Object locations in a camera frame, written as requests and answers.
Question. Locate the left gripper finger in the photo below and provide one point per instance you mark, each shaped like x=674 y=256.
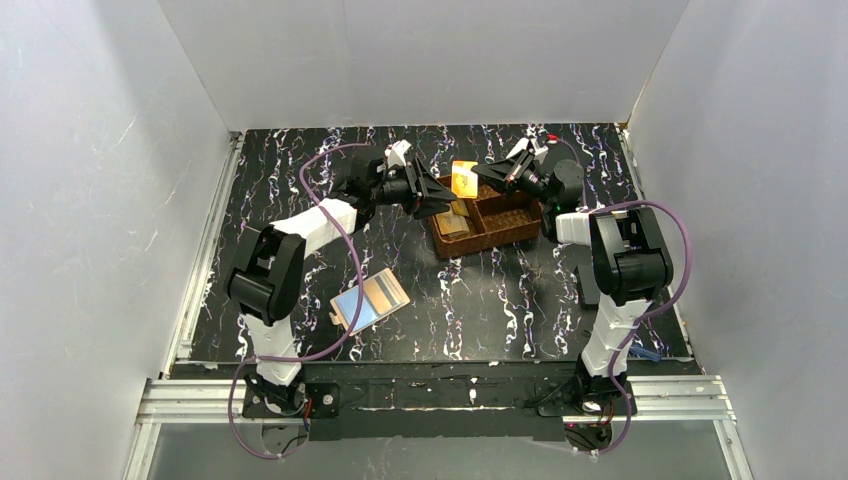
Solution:
x=422 y=209
x=429 y=187

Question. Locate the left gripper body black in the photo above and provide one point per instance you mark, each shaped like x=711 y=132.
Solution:
x=415 y=184

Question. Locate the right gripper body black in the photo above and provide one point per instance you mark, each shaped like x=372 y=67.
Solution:
x=516 y=171

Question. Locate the gold credit card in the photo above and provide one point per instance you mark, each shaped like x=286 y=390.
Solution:
x=464 y=181

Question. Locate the brown woven divided basket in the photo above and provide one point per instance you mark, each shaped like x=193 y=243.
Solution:
x=494 y=221

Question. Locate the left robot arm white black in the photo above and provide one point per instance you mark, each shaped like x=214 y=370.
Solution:
x=268 y=268

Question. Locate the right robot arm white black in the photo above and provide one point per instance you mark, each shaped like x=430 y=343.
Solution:
x=630 y=267

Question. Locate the black pad on table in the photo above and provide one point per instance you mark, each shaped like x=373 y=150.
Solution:
x=588 y=292

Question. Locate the red blue screwdriver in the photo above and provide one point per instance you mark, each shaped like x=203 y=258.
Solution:
x=640 y=352

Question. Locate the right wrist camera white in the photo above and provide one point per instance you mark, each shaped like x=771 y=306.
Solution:
x=532 y=145

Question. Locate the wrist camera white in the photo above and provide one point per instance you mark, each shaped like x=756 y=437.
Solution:
x=532 y=145
x=396 y=154

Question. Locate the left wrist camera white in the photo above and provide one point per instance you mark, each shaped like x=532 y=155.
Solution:
x=396 y=154

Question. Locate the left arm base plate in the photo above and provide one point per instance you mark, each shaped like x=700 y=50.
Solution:
x=311 y=400

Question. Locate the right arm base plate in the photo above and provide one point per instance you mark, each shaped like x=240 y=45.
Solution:
x=597 y=398

